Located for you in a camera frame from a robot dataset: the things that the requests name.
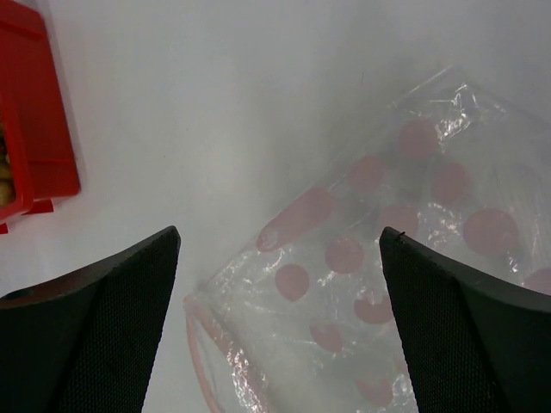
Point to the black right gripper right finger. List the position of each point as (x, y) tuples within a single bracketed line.
[(472, 342)]

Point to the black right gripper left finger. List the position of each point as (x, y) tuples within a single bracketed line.
[(87, 340)]

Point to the clear zip bag pink dots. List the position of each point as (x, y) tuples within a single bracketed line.
[(301, 319)]

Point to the red plastic bin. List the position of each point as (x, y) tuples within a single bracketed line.
[(36, 138)]

